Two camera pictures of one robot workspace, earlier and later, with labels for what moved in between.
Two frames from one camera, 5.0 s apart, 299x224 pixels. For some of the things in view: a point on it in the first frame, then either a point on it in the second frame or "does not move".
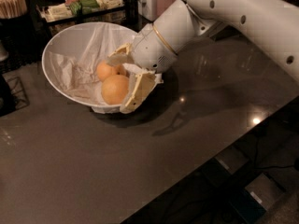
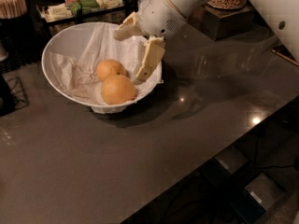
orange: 106,71 does not move
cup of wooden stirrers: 12,4 does not move
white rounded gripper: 150,51 → 156,15
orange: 115,89 does not move
